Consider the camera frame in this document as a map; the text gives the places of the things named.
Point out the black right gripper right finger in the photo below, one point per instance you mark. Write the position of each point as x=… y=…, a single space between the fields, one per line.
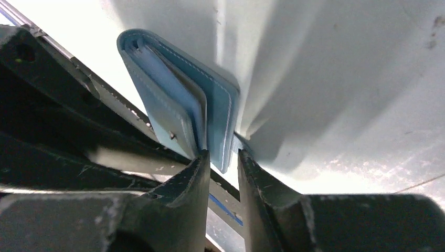
x=277 y=218

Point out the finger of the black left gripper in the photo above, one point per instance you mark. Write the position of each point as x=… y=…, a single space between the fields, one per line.
x=28 y=168
x=42 y=103

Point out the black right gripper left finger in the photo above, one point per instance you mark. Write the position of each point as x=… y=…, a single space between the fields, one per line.
x=169 y=217

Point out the blue leather card holder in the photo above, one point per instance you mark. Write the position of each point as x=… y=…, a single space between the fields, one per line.
x=191 y=107

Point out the aluminium front frame rail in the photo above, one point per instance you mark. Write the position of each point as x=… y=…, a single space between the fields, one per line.
x=90 y=80

